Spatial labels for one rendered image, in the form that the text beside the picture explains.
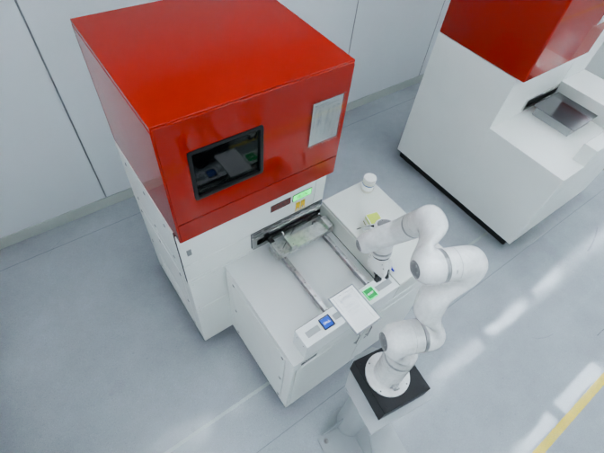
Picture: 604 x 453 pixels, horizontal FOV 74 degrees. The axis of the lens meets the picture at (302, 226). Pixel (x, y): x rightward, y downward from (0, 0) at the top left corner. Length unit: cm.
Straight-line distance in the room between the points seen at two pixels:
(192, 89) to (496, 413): 257
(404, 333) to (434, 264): 37
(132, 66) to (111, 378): 194
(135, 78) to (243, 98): 36
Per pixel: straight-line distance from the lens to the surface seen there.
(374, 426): 188
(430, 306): 131
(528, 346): 335
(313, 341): 179
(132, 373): 286
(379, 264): 168
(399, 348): 145
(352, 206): 221
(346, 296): 190
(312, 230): 218
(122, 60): 161
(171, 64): 156
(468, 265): 121
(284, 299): 201
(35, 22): 277
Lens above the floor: 261
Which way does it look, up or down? 52 degrees down
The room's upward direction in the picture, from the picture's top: 8 degrees clockwise
